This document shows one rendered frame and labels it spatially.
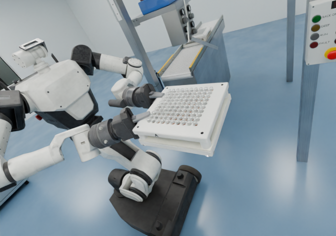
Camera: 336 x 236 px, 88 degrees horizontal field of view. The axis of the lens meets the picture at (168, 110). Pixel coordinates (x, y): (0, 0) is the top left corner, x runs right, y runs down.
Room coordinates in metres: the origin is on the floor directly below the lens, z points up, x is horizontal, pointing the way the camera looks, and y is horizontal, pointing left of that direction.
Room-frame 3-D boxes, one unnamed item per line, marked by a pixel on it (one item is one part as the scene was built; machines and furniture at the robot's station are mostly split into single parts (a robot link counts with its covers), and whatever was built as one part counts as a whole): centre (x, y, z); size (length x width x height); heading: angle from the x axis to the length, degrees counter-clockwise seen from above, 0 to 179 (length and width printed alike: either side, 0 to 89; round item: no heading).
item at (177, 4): (1.46, -0.32, 1.23); 0.62 x 0.38 x 0.04; 142
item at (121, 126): (0.51, 0.18, 1.02); 0.12 x 0.10 x 0.13; 81
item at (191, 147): (0.47, -0.04, 0.98); 0.24 x 0.24 x 0.02; 49
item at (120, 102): (0.74, 0.16, 1.01); 0.11 x 0.11 x 0.11; 41
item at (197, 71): (1.76, -0.57, 0.76); 1.30 x 0.29 x 0.10; 142
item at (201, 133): (0.47, -0.04, 1.03); 0.25 x 0.24 x 0.02; 139
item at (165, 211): (0.87, 0.42, 0.19); 0.64 x 0.52 x 0.33; 49
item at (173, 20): (1.22, -0.31, 1.12); 0.22 x 0.11 x 0.20; 142
